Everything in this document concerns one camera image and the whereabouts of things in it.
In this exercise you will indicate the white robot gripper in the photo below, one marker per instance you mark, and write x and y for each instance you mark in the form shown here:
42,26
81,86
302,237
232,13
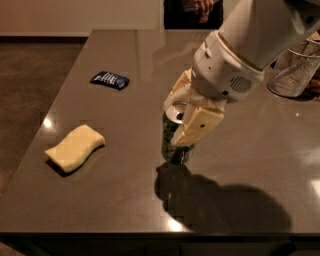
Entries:
224,69

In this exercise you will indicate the green soda can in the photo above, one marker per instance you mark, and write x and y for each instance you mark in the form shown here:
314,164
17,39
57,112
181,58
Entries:
172,120

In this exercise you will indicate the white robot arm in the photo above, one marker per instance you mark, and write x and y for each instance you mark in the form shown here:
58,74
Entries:
259,30

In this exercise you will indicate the blue rxbar blueberry wrapper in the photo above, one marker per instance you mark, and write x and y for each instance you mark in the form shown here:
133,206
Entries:
111,80

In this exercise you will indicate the person in dark clothes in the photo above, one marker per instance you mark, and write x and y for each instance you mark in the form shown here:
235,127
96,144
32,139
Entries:
193,14

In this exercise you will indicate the silver mesh cup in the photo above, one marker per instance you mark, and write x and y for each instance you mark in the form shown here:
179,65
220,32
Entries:
295,68

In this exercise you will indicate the yellow sponge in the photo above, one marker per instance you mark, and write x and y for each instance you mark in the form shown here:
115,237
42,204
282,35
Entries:
75,148

